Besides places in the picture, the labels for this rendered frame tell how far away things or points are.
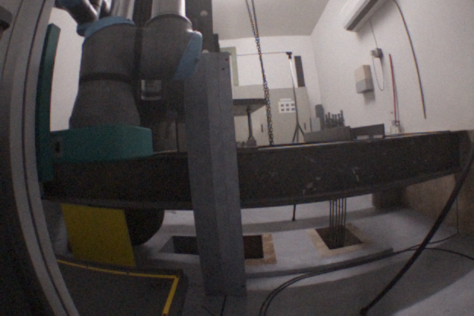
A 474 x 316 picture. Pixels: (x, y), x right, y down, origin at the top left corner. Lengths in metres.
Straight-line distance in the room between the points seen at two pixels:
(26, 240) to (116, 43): 0.38
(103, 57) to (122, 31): 0.07
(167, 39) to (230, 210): 0.64
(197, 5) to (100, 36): 0.87
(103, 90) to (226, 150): 0.54
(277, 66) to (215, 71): 3.73
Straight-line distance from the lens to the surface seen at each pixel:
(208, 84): 0.84
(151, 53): 0.44
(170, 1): 0.56
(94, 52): 0.45
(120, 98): 0.41
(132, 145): 0.38
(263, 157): 0.97
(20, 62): 0.41
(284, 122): 4.08
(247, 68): 4.51
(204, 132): 0.82
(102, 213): 1.23
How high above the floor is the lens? 0.70
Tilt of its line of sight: 1 degrees up
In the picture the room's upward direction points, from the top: 4 degrees counter-clockwise
